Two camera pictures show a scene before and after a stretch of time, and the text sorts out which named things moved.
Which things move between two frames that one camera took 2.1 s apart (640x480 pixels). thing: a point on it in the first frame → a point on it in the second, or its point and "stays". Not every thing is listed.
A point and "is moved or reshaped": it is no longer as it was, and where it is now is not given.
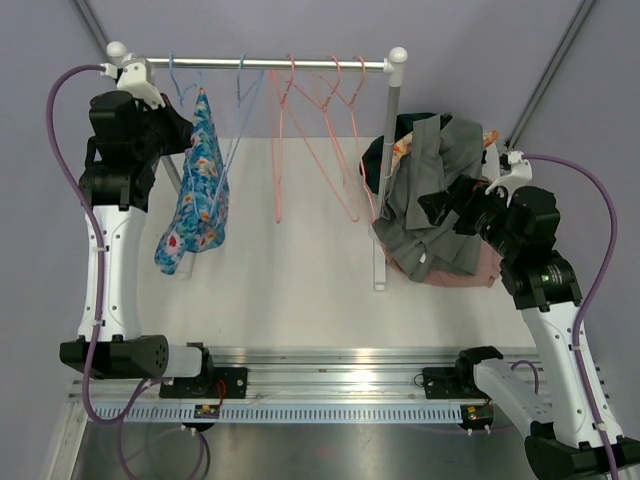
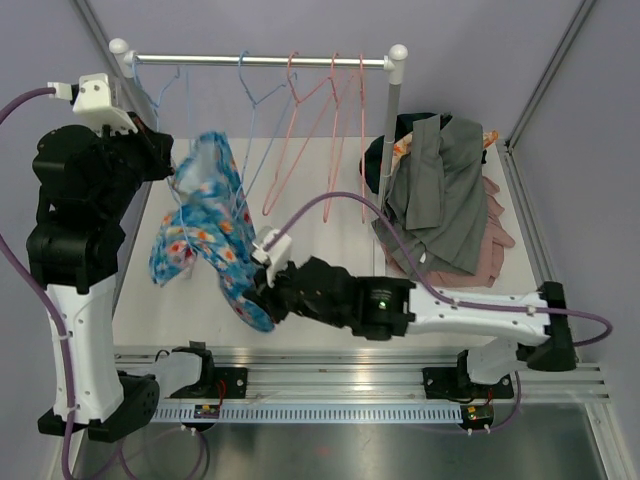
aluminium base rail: [300, 375] stays
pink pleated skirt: [490, 267] stays
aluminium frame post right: [565, 44] stays
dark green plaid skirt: [371, 162] stays
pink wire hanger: [341, 113] → [362, 132]
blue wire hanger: [240, 98] → [245, 158]
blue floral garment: [201, 215] is moved or reshaped
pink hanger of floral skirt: [312, 122] → [333, 163]
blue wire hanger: [231, 127] → [156, 105]
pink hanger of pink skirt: [278, 111] → [284, 157]
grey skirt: [427, 247] stays
